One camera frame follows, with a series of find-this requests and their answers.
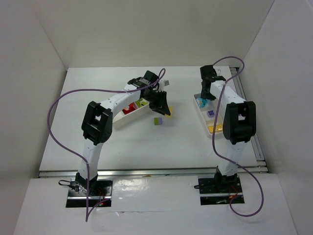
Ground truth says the teal frog lego brick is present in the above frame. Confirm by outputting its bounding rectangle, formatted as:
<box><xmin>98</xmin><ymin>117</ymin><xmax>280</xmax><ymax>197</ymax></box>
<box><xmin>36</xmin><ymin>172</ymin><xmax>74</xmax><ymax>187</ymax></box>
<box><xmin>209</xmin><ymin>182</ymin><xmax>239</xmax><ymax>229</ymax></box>
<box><xmin>196</xmin><ymin>97</ymin><xmax>208</xmax><ymax>108</ymax></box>

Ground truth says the lavender lego brick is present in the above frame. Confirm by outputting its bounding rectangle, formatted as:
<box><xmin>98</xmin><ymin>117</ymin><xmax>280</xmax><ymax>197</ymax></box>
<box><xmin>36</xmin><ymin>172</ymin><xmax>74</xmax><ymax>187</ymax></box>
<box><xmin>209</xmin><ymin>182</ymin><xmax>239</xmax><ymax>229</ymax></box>
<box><xmin>156</xmin><ymin>117</ymin><xmax>163</xmax><ymax>125</ymax></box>

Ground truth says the purple lego brick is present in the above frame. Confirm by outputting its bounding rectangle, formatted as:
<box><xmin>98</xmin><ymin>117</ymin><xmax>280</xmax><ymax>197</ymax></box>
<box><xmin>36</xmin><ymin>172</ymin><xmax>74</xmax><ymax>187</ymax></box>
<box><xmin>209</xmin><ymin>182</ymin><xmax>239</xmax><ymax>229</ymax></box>
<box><xmin>206</xmin><ymin>110</ymin><xmax>215</xmax><ymax>118</ymax></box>

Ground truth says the white sorting tray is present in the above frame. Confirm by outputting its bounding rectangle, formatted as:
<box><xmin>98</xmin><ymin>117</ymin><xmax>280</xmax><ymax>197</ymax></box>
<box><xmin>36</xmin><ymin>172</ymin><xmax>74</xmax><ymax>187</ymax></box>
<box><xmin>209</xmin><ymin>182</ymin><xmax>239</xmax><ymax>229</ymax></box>
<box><xmin>112</xmin><ymin>104</ymin><xmax>150</xmax><ymax>129</ymax></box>
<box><xmin>193</xmin><ymin>94</ymin><xmax>223</xmax><ymax>139</ymax></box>

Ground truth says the red base lego brick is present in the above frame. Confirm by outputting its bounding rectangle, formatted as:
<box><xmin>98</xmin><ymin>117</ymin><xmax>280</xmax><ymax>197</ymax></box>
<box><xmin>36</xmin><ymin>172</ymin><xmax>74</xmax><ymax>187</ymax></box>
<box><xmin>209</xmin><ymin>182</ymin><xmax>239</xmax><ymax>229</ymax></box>
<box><xmin>122</xmin><ymin>103</ymin><xmax>137</xmax><ymax>115</ymax></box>

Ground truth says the yellow lego plate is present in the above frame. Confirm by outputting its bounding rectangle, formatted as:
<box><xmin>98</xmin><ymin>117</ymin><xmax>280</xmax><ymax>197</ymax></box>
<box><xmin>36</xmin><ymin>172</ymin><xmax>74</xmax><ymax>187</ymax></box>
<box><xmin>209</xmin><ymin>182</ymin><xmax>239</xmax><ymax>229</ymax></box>
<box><xmin>207</xmin><ymin>124</ymin><xmax>223</xmax><ymax>134</ymax></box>

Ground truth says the long green lego brick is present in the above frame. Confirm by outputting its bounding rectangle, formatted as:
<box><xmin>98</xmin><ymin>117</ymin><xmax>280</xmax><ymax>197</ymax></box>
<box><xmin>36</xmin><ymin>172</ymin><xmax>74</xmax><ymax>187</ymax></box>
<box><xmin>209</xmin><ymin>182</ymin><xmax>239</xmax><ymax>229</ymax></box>
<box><xmin>135</xmin><ymin>98</ymin><xmax>149</xmax><ymax>108</ymax></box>

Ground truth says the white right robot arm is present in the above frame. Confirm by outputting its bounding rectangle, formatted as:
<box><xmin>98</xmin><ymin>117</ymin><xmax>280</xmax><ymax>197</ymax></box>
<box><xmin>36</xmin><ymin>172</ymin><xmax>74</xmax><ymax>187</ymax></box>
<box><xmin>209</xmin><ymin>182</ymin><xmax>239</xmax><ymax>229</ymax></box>
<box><xmin>197</xmin><ymin>65</ymin><xmax>256</xmax><ymax>193</ymax></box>

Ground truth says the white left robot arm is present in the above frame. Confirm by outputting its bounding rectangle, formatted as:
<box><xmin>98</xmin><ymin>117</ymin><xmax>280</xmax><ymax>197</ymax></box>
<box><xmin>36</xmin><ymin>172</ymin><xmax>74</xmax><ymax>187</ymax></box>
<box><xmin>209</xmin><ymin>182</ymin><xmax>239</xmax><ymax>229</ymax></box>
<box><xmin>75</xmin><ymin>69</ymin><xmax>171</xmax><ymax>193</ymax></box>

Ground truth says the aluminium side rail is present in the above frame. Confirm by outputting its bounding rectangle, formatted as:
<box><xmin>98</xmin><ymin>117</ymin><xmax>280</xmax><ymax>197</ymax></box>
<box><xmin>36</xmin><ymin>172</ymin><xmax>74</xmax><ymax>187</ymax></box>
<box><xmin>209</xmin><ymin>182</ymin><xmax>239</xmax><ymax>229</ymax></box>
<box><xmin>224</xmin><ymin>67</ymin><xmax>268</xmax><ymax>173</ymax></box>

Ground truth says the aluminium front rail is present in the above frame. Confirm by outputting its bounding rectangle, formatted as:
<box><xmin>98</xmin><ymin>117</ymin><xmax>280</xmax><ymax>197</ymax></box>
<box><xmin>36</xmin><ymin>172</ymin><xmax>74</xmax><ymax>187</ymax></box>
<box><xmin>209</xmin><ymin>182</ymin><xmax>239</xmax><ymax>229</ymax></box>
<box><xmin>38</xmin><ymin>167</ymin><xmax>268</xmax><ymax>179</ymax></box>

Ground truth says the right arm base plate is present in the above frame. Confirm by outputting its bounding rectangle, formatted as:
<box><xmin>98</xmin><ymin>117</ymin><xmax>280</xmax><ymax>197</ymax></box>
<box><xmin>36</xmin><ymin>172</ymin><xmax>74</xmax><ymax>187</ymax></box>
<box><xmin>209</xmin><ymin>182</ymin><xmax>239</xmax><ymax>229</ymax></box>
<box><xmin>194</xmin><ymin>172</ymin><xmax>245</xmax><ymax>206</ymax></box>

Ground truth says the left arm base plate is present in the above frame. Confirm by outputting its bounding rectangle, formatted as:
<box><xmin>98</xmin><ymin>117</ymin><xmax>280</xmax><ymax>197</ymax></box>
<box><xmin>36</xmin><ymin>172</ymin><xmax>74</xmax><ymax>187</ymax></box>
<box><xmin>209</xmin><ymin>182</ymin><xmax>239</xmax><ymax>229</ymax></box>
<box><xmin>59</xmin><ymin>180</ymin><xmax>113</xmax><ymax>208</ymax></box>

